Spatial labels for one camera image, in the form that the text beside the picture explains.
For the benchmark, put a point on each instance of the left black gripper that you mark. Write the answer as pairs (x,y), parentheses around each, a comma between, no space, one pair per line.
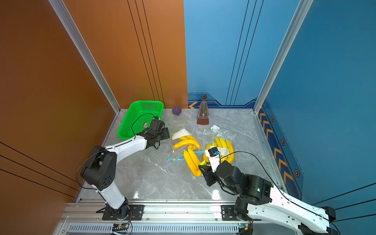
(166,133)

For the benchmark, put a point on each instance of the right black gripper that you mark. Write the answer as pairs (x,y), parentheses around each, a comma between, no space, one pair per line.
(208,175)

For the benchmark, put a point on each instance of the clear zip-top bag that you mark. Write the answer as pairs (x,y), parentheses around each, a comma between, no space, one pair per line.
(209,136)
(180,127)

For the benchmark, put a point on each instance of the yellow banana pair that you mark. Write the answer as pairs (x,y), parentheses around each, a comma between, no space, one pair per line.
(192,161)

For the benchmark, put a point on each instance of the yellow banana bunch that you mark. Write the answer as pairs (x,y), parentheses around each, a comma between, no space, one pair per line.
(225,147)
(189,141)

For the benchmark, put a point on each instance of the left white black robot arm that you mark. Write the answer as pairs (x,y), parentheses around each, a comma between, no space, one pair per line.
(99,170)

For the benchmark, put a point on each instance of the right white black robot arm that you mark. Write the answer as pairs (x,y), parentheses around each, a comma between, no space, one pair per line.
(259,199)

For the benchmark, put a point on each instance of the green plastic basket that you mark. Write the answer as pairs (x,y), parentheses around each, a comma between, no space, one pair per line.
(138,113)

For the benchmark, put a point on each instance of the purple cube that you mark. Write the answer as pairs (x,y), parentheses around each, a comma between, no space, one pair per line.
(176,110)

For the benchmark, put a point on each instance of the green circuit board right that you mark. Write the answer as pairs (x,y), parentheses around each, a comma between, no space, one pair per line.
(246,230)

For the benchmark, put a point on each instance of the green circuit board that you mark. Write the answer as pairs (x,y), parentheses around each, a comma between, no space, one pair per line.
(246,230)
(120,228)

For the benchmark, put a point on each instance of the brown wooden metronome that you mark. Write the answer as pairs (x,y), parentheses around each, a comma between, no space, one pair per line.
(203,113)

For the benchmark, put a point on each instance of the small white object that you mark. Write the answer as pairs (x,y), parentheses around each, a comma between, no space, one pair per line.
(215,128)

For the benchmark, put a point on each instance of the green circuit board left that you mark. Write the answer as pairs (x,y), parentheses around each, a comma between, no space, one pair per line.
(120,228)

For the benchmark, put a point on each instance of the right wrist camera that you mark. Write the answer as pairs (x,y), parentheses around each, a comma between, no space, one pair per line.
(213,155)

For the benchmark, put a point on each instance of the aluminium rail base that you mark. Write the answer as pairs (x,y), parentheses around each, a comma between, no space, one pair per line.
(159,217)

